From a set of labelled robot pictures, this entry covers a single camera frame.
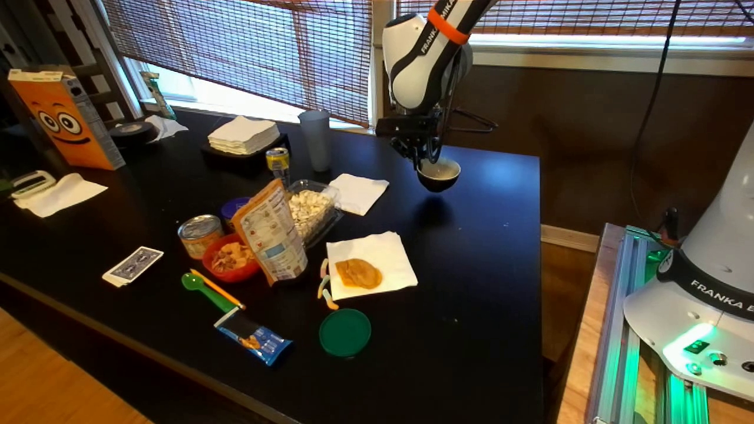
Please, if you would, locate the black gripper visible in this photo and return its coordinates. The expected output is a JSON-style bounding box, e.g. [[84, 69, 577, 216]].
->
[[378, 109, 448, 171]]

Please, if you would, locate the black bowl white inside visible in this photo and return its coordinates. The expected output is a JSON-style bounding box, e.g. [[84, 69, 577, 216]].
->
[[418, 161, 462, 193]]

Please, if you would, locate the clear container with popcorn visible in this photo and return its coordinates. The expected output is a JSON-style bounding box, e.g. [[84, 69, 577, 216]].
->
[[288, 179, 342, 246]]

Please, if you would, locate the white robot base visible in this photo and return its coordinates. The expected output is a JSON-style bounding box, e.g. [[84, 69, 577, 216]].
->
[[624, 125, 754, 401]]

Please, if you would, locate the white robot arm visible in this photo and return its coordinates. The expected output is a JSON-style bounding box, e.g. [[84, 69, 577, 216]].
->
[[378, 0, 498, 167]]

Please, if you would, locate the white napkin near bowl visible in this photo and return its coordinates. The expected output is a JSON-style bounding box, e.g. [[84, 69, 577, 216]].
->
[[328, 173, 388, 216]]

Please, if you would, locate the orange bowl with cereal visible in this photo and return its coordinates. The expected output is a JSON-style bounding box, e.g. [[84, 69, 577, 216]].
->
[[203, 233, 259, 282]]

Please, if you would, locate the grey translucent plastic cup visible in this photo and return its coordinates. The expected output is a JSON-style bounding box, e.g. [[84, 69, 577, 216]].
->
[[299, 110, 329, 173]]

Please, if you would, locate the white napkin under cookie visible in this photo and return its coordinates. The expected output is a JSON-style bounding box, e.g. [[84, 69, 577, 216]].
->
[[325, 231, 418, 301]]

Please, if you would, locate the round brown cookie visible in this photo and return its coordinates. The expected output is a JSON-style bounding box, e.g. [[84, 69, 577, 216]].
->
[[335, 259, 381, 289]]

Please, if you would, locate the small yellow capped bottle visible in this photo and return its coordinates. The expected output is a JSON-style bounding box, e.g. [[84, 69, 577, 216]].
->
[[266, 146, 290, 183]]

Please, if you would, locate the bamboo window blind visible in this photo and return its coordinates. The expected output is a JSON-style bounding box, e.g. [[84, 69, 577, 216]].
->
[[104, 0, 372, 125]]

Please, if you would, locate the orange white snack pouch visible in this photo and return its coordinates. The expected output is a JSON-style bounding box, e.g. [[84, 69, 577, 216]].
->
[[232, 179, 309, 286]]

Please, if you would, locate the green round lid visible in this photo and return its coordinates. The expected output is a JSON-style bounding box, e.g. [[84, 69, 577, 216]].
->
[[318, 308, 372, 359]]

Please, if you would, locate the blue round lid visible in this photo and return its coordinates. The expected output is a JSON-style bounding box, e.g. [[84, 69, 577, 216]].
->
[[220, 195, 249, 226]]

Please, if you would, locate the small metal tin can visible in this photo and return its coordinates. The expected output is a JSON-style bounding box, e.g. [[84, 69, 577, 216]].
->
[[177, 215, 223, 259]]

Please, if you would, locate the orange pencil stick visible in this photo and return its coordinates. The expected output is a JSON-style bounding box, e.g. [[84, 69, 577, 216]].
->
[[191, 269, 244, 308]]

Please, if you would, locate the blue snack bar wrapper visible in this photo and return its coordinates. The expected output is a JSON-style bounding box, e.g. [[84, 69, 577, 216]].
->
[[214, 308, 290, 367]]

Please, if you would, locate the green plastic spoon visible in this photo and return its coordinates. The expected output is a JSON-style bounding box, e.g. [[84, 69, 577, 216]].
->
[[181, 273, 236, 314]]

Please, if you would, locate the black round dish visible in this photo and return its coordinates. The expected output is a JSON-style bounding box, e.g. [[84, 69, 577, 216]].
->
[[111, 120, 157, 146]]

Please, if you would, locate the playing card deck box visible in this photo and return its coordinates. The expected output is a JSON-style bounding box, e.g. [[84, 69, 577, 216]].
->
[[101, 246, 163, 288]]

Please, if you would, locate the white napkin at left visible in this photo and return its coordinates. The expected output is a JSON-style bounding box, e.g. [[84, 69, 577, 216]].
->
[[17, 173, 105, 220]]

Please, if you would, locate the orange cereal box with face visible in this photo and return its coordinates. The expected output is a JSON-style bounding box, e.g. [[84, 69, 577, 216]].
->
[[6, 69, 124, 171]]

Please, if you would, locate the white remote device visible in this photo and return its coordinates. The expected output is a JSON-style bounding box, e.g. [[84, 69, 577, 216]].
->
[[12, 171, 56, 200]]

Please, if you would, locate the beige string beside napkin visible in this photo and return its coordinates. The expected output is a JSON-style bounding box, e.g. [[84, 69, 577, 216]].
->
[[316, 258, 342, 314]]

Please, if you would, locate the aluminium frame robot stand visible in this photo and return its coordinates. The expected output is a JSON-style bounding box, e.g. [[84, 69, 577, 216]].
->
[[585, 228, 712, 424]]

